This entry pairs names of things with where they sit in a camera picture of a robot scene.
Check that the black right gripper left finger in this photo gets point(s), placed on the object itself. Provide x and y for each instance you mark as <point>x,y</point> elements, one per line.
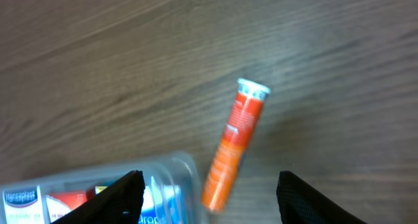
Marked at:
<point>121,202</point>

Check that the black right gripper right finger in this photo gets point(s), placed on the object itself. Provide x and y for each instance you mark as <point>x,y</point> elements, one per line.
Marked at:
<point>299,202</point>

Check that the blue yellow VapoDrops box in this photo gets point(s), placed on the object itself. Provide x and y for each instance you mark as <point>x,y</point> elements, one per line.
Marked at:
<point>162,204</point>

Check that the red medicine box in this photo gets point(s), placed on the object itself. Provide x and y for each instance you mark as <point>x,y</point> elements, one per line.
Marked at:
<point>60,204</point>

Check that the white Hansaplast plaster box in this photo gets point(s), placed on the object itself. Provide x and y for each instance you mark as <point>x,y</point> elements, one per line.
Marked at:
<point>23,206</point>

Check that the orange tablet tube white cap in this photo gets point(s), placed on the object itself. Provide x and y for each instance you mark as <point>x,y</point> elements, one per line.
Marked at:
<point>239,128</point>

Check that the clear plastic container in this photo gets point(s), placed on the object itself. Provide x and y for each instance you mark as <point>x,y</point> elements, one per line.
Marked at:
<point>174,169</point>

